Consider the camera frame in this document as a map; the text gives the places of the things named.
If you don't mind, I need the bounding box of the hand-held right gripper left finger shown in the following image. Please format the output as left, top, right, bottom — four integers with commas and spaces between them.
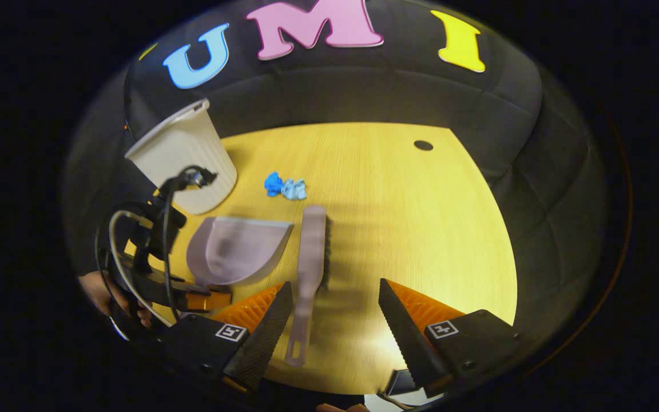
161, 282, 295, 394

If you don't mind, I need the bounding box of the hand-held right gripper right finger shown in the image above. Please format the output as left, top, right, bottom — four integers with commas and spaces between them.
379, 279, 522, 398

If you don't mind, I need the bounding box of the small pale pink dustpan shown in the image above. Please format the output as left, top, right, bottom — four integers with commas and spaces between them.
185, 216, 294, 287

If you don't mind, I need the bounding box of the white ribbed garbage bin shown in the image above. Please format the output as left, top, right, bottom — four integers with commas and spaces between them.
125, 98, 237, 215

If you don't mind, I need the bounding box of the small pale pink broom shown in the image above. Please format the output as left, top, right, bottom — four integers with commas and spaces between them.
285, 206, 331, 367

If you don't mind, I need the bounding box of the light blue paper scrap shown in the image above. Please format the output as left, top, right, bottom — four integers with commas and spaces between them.
282, 179, 307, 201

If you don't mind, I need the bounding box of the wooden desktop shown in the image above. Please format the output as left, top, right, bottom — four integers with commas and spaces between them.
124, 122, 518, 395

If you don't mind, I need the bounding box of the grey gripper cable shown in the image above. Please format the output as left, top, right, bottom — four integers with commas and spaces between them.
108, 209, 176, 328

